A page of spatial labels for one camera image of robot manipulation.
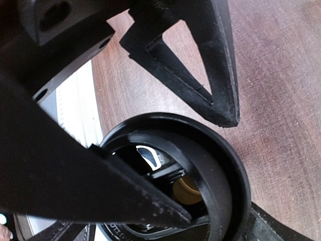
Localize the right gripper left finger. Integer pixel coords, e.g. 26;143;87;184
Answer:
27;218;96;241

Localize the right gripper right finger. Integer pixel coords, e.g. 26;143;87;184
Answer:
240;202;312;241

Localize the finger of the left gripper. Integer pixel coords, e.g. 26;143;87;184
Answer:
1;75;191;227
120;1;240;128

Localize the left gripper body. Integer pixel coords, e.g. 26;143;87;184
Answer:
1;1;130;99

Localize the black plastic cup lid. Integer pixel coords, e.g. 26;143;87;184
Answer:
100;112;251;240

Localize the aluminium front rail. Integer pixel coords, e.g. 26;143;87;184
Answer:
40;61;103;148

